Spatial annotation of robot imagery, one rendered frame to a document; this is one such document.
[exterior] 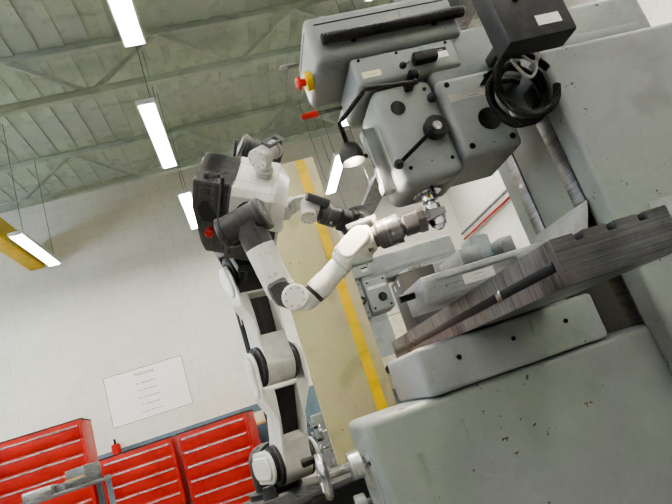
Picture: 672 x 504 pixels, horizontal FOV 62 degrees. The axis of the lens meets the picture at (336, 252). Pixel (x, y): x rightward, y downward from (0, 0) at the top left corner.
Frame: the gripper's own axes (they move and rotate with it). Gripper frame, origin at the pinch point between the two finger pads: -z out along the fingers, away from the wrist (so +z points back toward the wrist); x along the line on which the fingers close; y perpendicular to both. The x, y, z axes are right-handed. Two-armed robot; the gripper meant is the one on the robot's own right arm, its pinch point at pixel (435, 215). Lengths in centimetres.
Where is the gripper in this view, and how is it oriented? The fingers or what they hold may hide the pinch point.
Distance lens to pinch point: 167.2
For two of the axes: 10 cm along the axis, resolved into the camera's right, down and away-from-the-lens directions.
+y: 3.0, 9.2, -2.4
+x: 2.0, 1.9, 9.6
